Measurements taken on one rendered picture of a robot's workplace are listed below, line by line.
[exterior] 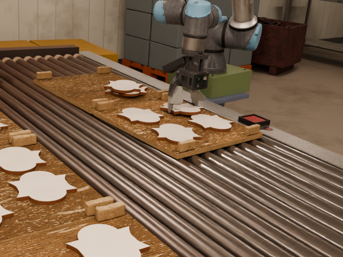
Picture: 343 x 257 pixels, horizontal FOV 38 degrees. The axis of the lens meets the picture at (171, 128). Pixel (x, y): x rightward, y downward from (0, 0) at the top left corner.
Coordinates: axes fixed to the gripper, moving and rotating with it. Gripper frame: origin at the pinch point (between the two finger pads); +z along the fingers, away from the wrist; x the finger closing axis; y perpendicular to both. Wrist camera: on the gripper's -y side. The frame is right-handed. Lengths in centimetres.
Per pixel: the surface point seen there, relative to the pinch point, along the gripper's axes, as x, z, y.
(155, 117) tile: -13.9, 0.1, 3.5
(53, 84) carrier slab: -22, 2, -46
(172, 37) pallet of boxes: 250, 40, -290
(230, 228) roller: -38, 3, 58
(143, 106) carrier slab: -8.3, 1.4, -9.8
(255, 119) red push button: 19.7, 1.2, 15.7
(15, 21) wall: 115, 38, -383
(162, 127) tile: -17.9, 0.0, 11.8
